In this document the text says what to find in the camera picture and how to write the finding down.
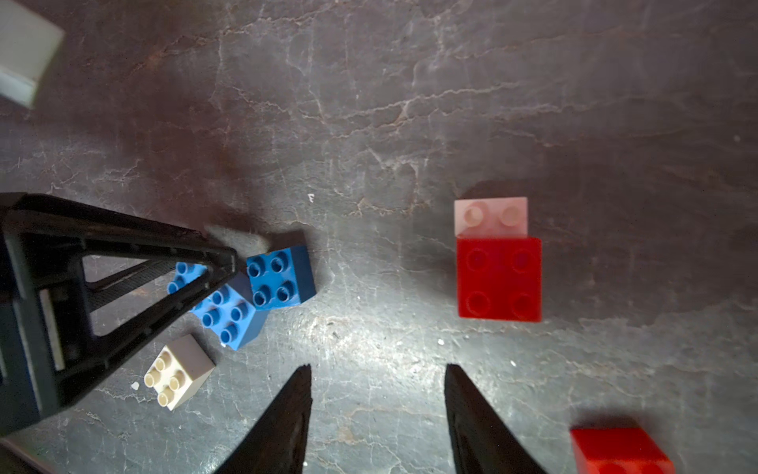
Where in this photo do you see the small dark blue lego brick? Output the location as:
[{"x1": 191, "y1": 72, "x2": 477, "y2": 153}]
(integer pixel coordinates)
[{"x1": 246, "y1": 245, "x2": 316, "y2": 311}]

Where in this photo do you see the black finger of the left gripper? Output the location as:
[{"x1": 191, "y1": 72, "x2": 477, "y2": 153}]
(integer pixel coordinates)
[{"x1": 1, "y1": 193, "x2": 239, "y2": 436}]

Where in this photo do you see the long blue lego brick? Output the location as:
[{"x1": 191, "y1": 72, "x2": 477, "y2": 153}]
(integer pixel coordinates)
[{"x1": 189, "y1": 273, "x2": 268, "y2": 351}]

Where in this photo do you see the red lego brick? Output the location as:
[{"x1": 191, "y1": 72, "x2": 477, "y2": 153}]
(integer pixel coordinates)
[
  {"x1": 570, "y1": 428, "x2": 675, "y2": 474},
  {"x1": 456, "y1": 237, "x2": 542, "y2": 323}
]

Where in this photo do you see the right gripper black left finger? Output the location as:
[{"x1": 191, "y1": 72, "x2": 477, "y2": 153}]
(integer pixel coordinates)
[{"x1": 217, "y1": 365, "x2": 313, "y2": 474}]

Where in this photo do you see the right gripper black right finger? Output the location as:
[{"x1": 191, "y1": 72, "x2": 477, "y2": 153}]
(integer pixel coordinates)
[{"x1": 444, "y1": 365, "x2": 544, "y2": 474}]

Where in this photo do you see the white lego brick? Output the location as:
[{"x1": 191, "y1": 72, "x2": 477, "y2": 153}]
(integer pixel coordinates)
[
  {"x1": 454, "y1": 197, "x2": 528, "y2": 238},
  {"x1": 143, "y1": 334, "x2": 215, "y2": 411}
]

